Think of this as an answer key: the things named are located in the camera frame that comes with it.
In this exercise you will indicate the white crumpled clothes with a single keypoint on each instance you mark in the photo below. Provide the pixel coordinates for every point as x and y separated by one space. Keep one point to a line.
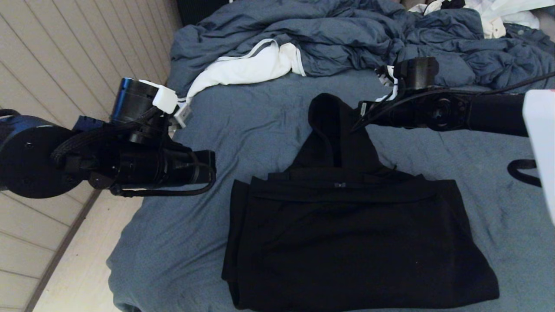
498 12

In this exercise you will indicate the black zip hoodie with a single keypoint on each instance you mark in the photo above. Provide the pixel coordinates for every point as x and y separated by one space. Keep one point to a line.
347 242

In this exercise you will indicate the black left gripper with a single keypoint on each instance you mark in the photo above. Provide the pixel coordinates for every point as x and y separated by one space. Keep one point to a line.
143 164

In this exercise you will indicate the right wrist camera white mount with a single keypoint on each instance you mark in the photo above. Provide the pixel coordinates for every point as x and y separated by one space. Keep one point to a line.
388 82

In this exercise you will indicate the blue bed sheet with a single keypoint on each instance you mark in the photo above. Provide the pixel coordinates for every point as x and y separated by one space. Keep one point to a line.
498 216

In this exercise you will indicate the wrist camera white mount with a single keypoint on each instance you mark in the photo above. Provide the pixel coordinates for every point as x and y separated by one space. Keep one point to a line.
388 82
167 97

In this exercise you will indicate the white blanket with grey stripe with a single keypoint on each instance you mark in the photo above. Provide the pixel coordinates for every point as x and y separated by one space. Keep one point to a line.
243 65

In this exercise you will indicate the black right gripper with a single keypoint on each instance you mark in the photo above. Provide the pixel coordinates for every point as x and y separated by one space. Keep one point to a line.
416 110

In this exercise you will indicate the blue denim shirt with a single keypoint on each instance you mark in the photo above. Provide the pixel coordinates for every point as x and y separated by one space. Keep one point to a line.
527 37

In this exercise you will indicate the small black garment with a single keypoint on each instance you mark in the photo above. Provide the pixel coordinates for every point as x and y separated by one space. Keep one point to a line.
453 4

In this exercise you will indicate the crumpled blue duvet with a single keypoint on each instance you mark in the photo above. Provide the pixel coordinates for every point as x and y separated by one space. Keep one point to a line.
347 34

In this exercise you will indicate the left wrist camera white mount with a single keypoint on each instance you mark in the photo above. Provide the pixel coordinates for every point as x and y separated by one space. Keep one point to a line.
167 97

